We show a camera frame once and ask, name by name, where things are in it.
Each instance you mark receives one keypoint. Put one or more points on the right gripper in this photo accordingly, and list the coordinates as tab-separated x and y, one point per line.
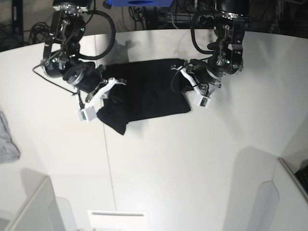
86	77

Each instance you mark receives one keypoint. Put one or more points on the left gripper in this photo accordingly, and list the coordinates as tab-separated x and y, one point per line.
202	77

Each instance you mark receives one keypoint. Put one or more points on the black T-shirt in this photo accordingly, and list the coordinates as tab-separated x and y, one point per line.
150	92

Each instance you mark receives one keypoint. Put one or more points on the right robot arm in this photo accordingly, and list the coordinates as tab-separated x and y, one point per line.
62	57

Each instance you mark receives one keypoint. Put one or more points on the blue plastic bin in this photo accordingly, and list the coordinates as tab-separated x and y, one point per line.
146	3

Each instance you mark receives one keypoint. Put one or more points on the grey cloth at left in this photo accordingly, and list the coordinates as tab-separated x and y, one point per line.
8	150

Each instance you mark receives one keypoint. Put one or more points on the black keyboard at right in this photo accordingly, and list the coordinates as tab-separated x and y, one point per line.
302	176

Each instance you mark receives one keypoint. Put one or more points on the white box lower left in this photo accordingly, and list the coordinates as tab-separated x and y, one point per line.
28	203

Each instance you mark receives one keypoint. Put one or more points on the white box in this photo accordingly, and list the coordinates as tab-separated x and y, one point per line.
281	204
28	203

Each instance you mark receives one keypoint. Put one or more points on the white box lower right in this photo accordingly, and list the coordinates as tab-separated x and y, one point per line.
281	204

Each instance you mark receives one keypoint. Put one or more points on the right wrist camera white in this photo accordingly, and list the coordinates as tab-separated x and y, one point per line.
84	112

